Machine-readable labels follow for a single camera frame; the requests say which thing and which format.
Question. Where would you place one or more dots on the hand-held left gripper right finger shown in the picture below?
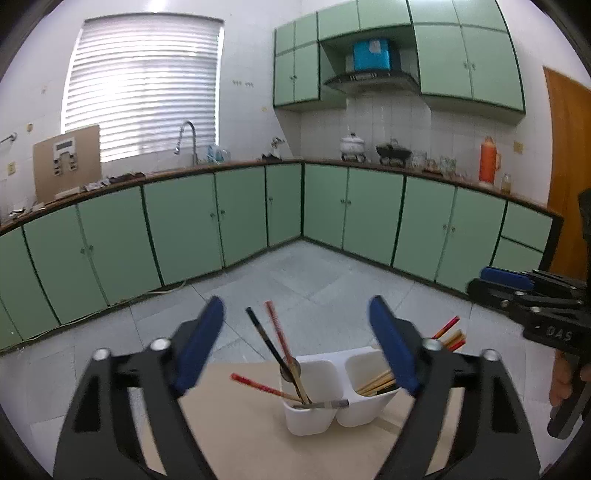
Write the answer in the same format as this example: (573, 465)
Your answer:
(392, 341)

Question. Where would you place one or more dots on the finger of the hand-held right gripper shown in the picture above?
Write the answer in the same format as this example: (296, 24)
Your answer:
(494, 293)
(503, 274)

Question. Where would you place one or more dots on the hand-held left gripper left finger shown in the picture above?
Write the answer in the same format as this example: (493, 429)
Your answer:
(203, 341)

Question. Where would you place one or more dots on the white two-compartment utensil holder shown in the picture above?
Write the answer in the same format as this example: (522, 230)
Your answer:
(309, 420)

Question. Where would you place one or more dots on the person's right hand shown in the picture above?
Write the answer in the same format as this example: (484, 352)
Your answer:
(559, 383)

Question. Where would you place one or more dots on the small yellow-filled jar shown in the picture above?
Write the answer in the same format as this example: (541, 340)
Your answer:
(506, 184)

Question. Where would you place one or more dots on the green base cabinet with drawers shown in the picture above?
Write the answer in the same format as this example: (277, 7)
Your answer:
(425, 221)

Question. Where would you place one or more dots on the green base cabinet unit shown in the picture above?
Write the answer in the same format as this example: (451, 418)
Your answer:
(184, 230)

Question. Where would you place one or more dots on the orange thermos flask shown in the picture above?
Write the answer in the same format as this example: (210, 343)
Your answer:
(488, 161)

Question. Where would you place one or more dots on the clear glass jar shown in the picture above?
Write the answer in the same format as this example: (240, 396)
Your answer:
(418, 159)
(448, 165)

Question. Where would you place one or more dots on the brown wooden door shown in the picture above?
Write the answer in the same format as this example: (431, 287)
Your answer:
(565, 161)

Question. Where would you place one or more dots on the black wok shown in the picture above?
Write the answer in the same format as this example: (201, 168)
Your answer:
(392, 151)

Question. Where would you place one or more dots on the bottles beside sink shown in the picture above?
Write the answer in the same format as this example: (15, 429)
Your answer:
(217, 154)

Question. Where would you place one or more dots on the white cooking pot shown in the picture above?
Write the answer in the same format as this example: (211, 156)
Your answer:
(353, 145)

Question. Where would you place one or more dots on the small dark ornament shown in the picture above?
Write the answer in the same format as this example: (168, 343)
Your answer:
(272, 152)

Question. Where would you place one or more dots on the metal kitchen faucet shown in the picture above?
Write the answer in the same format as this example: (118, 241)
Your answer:
(193, 138)

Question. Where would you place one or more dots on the brown cardboard sheet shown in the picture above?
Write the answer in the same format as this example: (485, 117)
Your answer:
(87, 157)

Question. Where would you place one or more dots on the white electronic device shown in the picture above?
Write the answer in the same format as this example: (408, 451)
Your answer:
(64, 154)

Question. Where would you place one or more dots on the black range hood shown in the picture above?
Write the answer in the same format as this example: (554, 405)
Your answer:
(371, 82)

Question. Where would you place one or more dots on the blue box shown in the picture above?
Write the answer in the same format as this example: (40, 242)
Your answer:
(371, 55)

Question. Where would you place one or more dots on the white window blind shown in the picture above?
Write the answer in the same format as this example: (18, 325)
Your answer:
(143, 87)

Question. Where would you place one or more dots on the wall light switch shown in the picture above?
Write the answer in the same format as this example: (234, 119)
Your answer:
(519, 147)

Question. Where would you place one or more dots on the green wall cabinet unit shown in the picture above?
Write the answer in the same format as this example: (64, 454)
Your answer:
(485, 60)

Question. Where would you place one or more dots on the wall socket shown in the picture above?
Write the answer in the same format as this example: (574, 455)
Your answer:
(10, 168)

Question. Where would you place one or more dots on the metal towel rail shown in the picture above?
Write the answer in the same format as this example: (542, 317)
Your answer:
(8, 138)

